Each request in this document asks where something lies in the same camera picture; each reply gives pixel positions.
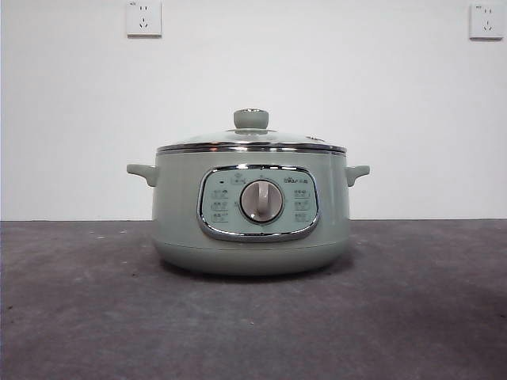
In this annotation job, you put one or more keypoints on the glass lid with green knob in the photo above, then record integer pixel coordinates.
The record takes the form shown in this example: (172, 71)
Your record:
(251, 117)

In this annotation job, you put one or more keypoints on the pale green electric cooking pot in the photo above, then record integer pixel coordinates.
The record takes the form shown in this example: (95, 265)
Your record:
(178, 206)

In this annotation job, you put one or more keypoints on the white wall socket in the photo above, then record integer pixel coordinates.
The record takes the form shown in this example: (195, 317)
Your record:
(486, 21)
(144, 17)

